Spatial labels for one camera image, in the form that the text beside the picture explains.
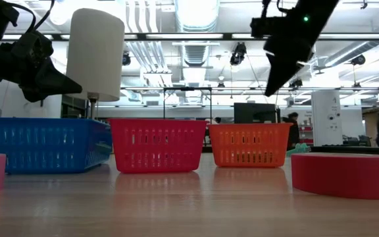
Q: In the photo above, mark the blue plastic basket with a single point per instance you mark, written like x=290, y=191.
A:
x=44, y=145

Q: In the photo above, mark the black ceiling spotlight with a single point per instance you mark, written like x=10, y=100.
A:
x=126, y=59
x=359, y=60
x=296, y=83
x=239, y=53

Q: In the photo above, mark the shelf with red bins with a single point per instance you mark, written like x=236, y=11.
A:
x=305, y=133

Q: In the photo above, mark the white pillar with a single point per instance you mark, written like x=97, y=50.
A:
x=326, y=118

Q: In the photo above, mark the light blue staple remover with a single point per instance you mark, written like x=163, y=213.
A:
x=298, y=149

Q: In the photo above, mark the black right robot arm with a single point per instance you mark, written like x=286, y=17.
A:
x=318, y=10

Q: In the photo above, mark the black monitor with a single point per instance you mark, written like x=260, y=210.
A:
x=253, y=113

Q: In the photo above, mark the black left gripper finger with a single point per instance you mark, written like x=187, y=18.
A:
x=33, y=95
x=54, y=82

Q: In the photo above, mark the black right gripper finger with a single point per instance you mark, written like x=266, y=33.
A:
x=280, y=72

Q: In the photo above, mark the orange plastic basket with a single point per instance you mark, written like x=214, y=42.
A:
x=248, y=145

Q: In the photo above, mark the black overhead frame bar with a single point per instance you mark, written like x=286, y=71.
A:
x=183, y=36

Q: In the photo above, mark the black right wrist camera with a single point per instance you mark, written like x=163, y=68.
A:
x=262, y=27

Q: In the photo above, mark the red plastic basket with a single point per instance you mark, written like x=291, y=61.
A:
x=156, y=145

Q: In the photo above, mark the red tape roll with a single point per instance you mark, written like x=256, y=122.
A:
x=344, y=176

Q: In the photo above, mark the white cylindrical lamp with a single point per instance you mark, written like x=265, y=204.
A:
x=95, y=52

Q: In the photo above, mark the silver ceiling air duct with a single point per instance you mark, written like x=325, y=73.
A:
x=196, y=19

